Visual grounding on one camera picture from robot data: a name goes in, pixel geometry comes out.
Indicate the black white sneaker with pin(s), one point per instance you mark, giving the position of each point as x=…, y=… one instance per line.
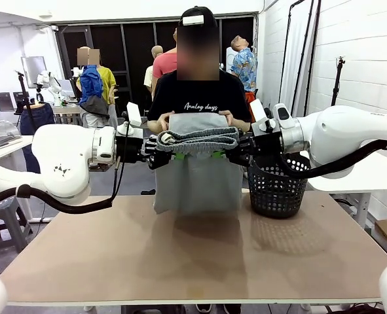
x=204, y=309
x=232, y=309

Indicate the dark grey display panel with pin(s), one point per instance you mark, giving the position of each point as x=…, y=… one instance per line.
x=5, y=101

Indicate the person's right forearm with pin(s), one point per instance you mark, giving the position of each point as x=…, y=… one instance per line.
x=153, y=127

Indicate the black tripod with camera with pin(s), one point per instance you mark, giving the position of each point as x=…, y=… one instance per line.
x=26, y=98

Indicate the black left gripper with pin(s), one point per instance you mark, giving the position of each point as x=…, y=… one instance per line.
x=131, y=150

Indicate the small white background robot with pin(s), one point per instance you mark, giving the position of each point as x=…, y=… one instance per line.
x=47, y=81

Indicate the black perforated plastic basket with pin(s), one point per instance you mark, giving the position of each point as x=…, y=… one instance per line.
x=278, y=196

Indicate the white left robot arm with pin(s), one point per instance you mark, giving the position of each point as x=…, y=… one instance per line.
x=59, y=163

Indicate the white side table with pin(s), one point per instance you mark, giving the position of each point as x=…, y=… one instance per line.
x=370, y=176

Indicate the black baseball cap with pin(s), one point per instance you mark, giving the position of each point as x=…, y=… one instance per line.
x=209, y=16

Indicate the black straight pole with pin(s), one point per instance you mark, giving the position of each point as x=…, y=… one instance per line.
x=313, y=49

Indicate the grey plastic stool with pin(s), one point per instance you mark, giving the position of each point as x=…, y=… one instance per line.
x=3, y=229

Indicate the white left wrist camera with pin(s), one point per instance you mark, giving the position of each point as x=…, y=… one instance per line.
x=133, y=114

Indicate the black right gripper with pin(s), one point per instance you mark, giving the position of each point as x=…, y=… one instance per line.
x=266, y=148

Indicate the mannequin in red crop top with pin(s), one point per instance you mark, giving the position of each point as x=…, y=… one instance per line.
x=165, y=63

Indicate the person in yellow shirt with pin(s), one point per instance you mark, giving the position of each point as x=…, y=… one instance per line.
x=90, y=85

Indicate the person's left forearm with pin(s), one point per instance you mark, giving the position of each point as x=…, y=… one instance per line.
x=242, y=125

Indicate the person's right hand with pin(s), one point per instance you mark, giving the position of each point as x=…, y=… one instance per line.
x=163, y=123

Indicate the grey framed wall board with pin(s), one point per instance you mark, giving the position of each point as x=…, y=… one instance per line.
x=32, y=70

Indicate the mannequin in blue floral shirt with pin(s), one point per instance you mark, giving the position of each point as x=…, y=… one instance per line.
x=245, y=65

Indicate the grey shorts garment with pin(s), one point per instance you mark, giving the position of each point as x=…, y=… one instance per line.
x=196, y=183

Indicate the white work table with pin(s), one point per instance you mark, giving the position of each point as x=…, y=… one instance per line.
x=3, y=144

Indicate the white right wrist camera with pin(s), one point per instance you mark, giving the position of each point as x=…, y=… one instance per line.
x=258, y=111

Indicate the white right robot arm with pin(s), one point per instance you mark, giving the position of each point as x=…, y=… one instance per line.
x=337, y=137

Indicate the dark blue jeans form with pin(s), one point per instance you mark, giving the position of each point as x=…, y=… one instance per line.
x=39, y=114

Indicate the person's left hand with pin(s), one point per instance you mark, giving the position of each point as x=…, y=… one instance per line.
x=230, y=117

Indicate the person in black T-shirt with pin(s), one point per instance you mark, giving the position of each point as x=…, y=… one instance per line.
x=199, y=95

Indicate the black curved pipe stand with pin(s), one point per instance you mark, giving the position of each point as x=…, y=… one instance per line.
x=286, y=49

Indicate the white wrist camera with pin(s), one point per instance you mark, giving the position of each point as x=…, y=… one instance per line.
x=133, y=114
x=258, y=111

